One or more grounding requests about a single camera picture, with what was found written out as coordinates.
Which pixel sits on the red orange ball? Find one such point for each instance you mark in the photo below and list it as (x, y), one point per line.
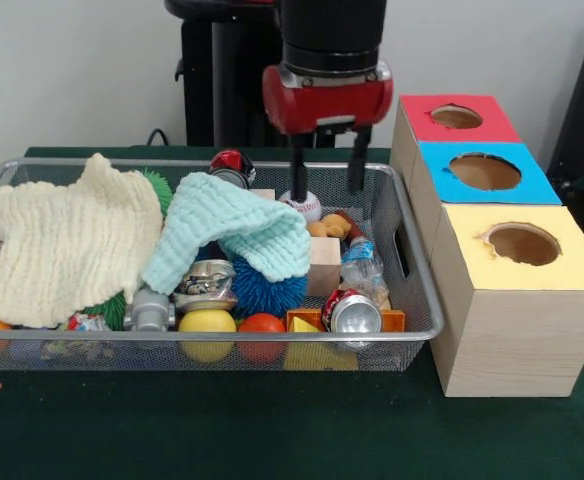
(262, 325)

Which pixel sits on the red silver soda can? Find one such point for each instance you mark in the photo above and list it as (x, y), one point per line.
(354, 314)

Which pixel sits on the crushed clear plastic bottle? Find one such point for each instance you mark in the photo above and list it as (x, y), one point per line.
(360, 265)

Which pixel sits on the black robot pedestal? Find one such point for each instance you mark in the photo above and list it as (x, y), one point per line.
(227, 75)

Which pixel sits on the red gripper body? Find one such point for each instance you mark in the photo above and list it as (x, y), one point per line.
(327, 98)

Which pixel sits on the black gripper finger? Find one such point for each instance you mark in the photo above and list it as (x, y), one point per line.
(299, 165)
(358, 160)

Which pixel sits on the crushed printed can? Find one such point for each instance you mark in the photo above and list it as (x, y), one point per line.
(205, 283)

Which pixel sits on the yellow ball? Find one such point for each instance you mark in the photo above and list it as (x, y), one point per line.
(207, 325)

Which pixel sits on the blue spiky ball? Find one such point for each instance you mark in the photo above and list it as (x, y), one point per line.
(267, 292)

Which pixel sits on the white baseball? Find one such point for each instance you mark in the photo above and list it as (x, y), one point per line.
(312, 208)

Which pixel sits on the mint green cloth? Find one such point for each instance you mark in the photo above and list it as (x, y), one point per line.
(227, 225)

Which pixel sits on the cream knitted cloth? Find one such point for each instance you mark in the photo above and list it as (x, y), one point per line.
(67, 245)

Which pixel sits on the clear mesh bin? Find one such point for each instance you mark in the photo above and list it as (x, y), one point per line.
(412, 310)

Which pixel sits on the red black can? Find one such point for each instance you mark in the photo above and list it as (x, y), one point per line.
(234, 162)

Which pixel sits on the wooden box with three holes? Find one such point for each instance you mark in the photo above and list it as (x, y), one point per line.
(517, 320)

